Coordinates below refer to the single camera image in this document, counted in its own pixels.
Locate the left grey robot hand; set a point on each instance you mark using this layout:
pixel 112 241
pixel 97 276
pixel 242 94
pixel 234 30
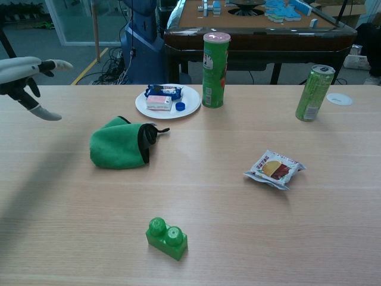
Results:
pixel 15 68

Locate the green microfibre cloth black trim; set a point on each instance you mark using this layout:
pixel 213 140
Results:
pixel 116 146

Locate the wooden pole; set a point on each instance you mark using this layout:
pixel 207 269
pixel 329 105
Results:
pixel 96 29

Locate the pink white small box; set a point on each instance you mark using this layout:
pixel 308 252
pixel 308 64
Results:
pixel 158 103

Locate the blue cookie packet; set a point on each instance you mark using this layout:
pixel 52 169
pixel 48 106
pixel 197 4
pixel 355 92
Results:
pixel 163 90

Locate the blue bottle cap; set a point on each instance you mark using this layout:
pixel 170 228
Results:
pixel 180 106

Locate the white round plate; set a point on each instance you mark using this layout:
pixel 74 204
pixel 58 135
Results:
pixel 190 98

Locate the green chips tube pink lid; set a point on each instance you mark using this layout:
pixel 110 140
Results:
pixel 215 74

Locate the green toy brick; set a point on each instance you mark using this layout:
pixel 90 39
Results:
pixel 166 241

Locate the black mahjong table centre hub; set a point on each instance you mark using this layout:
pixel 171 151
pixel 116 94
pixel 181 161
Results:
pixel 245 7

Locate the dark wooden mahjong table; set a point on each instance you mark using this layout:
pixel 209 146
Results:
pixel 262 38

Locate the blue white mahjong tile heap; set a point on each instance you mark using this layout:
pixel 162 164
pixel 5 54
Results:
pixel 282 10

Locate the white snack packet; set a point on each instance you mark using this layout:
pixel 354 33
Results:
pixel 274 169

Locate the green drink can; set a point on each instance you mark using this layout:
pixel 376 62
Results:
pixel 314 92

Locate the white round table grommet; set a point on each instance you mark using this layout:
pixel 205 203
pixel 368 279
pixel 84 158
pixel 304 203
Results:
pixel 339 99

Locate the white floor basket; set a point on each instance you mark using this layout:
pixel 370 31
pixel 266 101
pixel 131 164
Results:
pixel 357 59

